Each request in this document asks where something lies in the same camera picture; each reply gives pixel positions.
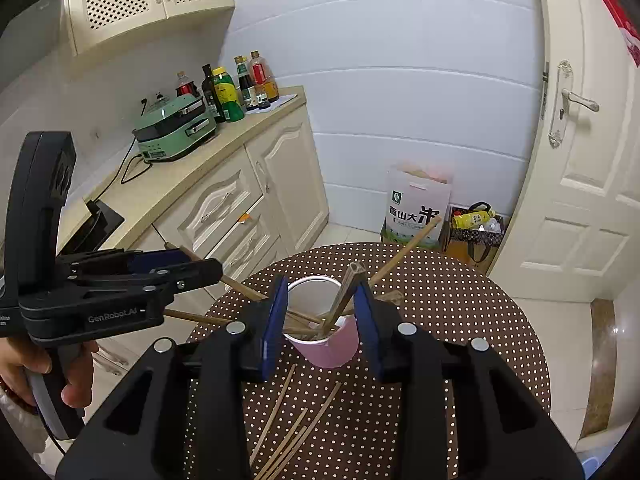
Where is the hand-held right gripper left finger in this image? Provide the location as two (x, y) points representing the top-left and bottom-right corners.
(55, 275), (290, 480)

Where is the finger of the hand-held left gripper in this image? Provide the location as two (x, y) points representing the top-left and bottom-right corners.
(55, 248), (194, 282)
(69, 258), (224, 307)

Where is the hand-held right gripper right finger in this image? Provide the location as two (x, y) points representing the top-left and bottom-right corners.
(352, 280), (586, 480)

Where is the pink cup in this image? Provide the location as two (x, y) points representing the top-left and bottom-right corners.
(285, 275), (361, 370)

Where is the pile of bamboo chopsticks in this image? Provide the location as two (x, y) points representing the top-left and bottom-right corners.
(248, 364), (343, 480)

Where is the person's left hand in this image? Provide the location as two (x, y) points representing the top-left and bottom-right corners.
(0, 334), (102, 409)

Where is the round table brown dotted cloth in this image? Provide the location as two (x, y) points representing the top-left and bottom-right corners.
(182, 242), (551, 480)

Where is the white rice bag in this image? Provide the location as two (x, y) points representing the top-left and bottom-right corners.
(381, 161), (453, 250)

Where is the dark patterned shopping bag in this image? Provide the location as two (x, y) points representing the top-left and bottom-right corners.
(445, 202), (508, 267)

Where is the green electric cooker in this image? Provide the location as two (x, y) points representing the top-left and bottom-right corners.
(131, 96), (219, 163)

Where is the cream kitchen counter cabinet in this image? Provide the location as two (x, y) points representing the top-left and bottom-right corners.
(55, 86), (331, 376)

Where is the yellow drink bottle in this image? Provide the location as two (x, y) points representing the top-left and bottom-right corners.
(451, 210), (496, 231)

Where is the dark sauce bottle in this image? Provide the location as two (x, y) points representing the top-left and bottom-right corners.
(201, 64), (226, 123)

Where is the red label cola bottle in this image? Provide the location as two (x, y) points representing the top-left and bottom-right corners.
(175, 71), (197, 99)

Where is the green bottle yellow cap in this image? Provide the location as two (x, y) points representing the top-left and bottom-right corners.
(211, 67), (246, 123)

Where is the white paper sheet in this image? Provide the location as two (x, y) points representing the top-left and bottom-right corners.
(245, 94), (297, 116)

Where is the dark bottle green cap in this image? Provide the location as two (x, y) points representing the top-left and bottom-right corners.
(234, 55), (258, 111)

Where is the red liquid bottle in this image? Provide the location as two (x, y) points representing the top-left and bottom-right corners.
(248, 50), (279, 103)

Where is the white panel door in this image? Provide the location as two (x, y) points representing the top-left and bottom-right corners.
(492, 0), (640, 306)

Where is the red diamond door decoration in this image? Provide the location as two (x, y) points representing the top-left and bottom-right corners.
(580, 0), (640, 67)

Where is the black power cord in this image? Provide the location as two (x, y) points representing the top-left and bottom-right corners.
(107, 150), (152, 187)

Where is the silver door handle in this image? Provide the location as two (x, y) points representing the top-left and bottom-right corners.
(547, 60), (600, 148)

